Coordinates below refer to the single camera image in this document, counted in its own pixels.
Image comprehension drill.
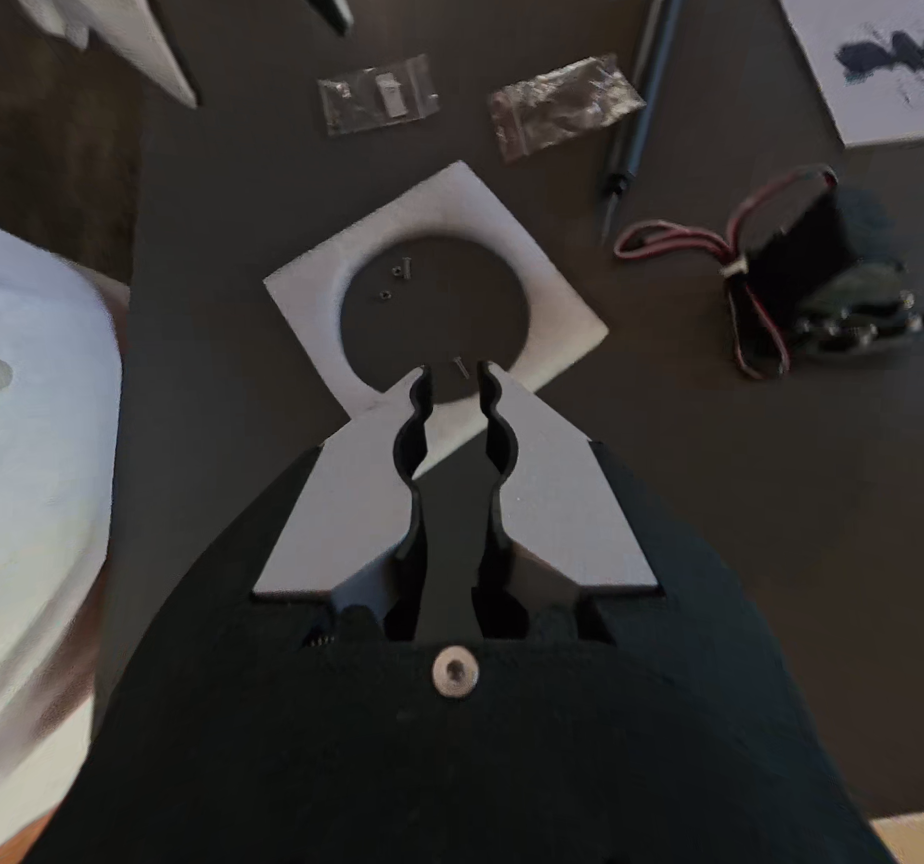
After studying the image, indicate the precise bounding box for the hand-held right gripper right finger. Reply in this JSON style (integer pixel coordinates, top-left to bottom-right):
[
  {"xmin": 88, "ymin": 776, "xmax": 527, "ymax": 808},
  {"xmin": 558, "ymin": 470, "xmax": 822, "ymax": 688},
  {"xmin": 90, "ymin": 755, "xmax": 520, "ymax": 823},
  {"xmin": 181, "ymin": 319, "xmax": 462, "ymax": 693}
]
[{"xmin": 476, "ymin": 361, "xmax": 663, "ymax": 640}]

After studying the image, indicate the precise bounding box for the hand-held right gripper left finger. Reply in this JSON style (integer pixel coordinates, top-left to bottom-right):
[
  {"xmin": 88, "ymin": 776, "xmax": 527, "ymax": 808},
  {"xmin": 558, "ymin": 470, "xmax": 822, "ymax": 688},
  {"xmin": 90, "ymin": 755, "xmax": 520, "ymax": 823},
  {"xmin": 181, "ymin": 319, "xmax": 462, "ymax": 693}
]
[{"xmin": 251, "ymin": 365, "xmax": 436, "ymax": 640}]

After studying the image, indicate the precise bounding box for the dark desk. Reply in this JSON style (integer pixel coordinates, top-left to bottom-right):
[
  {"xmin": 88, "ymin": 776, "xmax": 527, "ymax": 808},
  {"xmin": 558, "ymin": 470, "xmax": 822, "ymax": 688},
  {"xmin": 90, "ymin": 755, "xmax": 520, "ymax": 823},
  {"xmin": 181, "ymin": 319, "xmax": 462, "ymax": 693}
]
[{"xmin": 94, "ymin": 0, "xmax": 924, "ymax": 864}]

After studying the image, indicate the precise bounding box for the clear bag with white part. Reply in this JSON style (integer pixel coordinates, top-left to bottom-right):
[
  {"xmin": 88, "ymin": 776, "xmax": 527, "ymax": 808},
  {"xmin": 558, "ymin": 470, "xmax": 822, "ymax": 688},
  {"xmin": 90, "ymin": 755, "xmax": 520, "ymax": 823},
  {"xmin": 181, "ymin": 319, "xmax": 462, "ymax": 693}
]
[{"xmin": 318, "ymin": 54, "xmax": 440, "ymax": 136}]

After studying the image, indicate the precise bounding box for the white foam square with hole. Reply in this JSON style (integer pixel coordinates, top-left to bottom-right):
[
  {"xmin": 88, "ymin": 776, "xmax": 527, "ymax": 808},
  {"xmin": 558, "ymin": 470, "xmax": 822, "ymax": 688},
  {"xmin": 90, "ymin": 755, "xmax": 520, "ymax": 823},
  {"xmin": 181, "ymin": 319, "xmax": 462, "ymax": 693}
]
[{"xmin": 263, "ymin": 160, "xmax": 609, "ymax": 479}]

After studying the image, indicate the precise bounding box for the crumpled clear plastic bag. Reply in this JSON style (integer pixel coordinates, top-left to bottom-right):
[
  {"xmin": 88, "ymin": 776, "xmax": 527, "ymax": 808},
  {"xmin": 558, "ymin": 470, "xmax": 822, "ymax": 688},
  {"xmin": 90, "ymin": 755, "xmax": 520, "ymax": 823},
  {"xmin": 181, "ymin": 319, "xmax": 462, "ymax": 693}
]
[{"xmin": 488, "ymin": 54, "xmax": 645, "ymax": 161}]

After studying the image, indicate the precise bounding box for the black screwdriver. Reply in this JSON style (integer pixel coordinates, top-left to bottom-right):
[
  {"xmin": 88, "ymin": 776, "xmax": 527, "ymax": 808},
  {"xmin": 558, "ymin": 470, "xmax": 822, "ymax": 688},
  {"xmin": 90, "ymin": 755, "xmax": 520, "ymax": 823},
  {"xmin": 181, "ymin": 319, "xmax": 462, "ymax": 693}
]
[{"xmin": 599, "ymin": 0, "xmax": 690, "ymax": 244}]

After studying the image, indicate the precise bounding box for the printed instruction sheet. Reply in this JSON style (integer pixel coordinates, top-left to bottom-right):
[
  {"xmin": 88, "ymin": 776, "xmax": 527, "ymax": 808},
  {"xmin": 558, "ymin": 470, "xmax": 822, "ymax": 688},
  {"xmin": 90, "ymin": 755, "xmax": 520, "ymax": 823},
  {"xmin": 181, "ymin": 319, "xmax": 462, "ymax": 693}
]
[{"xmin": 754, "ymin": 0, "xmax": 924, "ymax": 151}]

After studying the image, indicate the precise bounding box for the red white black servo cable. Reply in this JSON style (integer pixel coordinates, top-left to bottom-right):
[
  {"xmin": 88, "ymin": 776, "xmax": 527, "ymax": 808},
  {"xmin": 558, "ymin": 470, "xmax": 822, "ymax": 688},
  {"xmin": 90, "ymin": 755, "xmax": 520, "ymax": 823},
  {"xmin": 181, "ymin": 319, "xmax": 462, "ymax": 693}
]
[{"xmin": 614, "ymin": 165, "xmax": 840, "ymax": 381}]

